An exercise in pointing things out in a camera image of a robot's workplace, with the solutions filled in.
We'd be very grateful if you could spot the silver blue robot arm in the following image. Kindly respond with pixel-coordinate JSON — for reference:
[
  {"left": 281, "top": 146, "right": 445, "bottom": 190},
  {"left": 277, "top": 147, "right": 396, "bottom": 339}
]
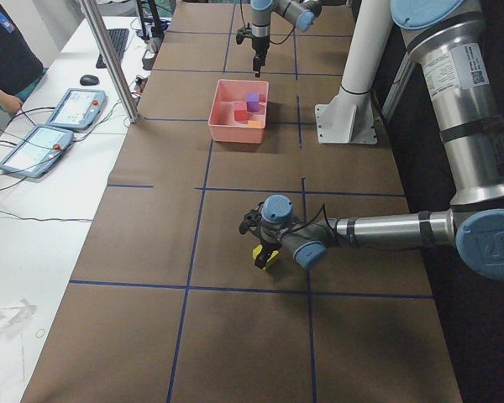
[
  {"left": 250, "top": 0, "right": 323, "bottom": 78},
  {"left": 239, "top": 1, "right": 504, "bottom": 280}
]

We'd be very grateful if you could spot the lower blue teach pendant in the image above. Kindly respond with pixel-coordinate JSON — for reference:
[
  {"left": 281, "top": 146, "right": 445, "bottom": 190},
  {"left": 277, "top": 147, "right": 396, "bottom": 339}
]
[{"left": 0, "top": 124, "right": 74, "bottom": 178}]

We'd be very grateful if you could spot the person in dark shirt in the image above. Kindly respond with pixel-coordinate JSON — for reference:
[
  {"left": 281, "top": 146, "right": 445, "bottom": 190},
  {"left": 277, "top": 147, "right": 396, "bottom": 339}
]
[{"left": 0, "top": 3, "right": 46, "bottom": 117}]

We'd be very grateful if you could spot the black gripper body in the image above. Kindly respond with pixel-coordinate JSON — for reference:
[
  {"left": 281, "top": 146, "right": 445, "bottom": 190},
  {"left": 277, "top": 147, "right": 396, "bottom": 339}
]
[
  {"left": 252, "top": 36, "right": 270, "bottom": 59},
  {"left": 260, "top": 235, "right": 282, "bottom": 253}
]

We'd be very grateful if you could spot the crumpled clear plastic wrap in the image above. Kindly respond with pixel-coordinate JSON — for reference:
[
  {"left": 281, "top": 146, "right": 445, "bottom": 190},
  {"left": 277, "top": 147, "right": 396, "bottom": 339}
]
[{"left": 0, "top": 298, "right": 37, "bottom": 332}]

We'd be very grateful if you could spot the white camera mast pillar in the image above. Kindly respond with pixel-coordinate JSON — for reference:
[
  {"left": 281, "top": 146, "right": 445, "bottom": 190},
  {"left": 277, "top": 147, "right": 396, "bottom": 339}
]
[{"left": 315, "top": 0, "right": 393, "bottom": 144}]

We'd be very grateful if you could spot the pink plastic bin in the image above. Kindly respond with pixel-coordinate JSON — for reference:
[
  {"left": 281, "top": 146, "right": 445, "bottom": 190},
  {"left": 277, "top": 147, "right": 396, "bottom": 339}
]
[{"left": 208, "top": 79, "right": 270, "bottom": 144}]

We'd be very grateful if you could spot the purple foam block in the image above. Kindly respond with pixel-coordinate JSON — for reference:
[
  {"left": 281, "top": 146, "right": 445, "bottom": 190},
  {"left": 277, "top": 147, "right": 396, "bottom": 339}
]
[{"left": 245, "top": 92, "right": 260, "bottom": 113}]

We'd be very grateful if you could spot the blue teach pendant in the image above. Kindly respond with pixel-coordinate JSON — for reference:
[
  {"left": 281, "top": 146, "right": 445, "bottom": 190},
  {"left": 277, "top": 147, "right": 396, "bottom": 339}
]
[
  {"left": 46, "top": 88, "right": 107, "bottom": 130},
  {"left": 0, "top": 124, "right": 74, "bottom": 178}
]

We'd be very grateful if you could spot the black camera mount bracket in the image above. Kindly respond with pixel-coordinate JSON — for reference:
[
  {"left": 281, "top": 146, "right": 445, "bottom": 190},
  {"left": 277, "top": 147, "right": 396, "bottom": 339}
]
[
  {"left": 239, "top": 201, "right": 264, "bottom": 238},
  {"left": 235, "top": 24, "right": 253, "bottom": 44}
]

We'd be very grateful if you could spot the aluminium frame post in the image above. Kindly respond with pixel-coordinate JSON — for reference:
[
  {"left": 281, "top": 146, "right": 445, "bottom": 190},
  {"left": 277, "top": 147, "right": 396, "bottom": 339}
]
[{"left": 79, "top": 0, "right": 139, "bottom": 123}]

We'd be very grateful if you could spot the black keyboard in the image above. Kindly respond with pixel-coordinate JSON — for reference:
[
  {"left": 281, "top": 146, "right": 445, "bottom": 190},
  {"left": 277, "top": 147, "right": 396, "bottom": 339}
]
[{"left": 107, "top": 29, "right": 129, "bottom": 63}]

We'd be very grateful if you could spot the yellow foam block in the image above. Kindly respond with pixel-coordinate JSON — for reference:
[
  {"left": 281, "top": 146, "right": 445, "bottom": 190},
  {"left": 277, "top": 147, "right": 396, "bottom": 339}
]
[{"left": 252, "top": 245, "right": 279, "bottom": 271}]

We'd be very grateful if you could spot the upper blue teach pendant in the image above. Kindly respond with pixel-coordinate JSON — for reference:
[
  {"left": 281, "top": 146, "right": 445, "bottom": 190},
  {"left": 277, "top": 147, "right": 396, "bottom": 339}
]
[{"left": 46, "top": 88, "right": 107, "bottom": 130}]

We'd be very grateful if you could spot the black computer mouse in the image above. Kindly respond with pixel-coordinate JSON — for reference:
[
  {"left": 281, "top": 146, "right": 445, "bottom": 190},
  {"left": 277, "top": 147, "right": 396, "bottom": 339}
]
[{"left": 79, "top": 75, "right": 99, "bottom": 86}]

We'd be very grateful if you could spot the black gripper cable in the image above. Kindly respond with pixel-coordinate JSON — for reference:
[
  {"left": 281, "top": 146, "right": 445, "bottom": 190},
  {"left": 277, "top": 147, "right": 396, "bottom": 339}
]
[{"left": 237, "top": 0, "right": 304, "bottom": 46}]

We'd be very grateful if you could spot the red foam block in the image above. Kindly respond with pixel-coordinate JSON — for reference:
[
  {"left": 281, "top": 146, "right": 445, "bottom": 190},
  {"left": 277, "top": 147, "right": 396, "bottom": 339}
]
[{"left": 234, "top": 108, "right": 249, "bottom": 123}]

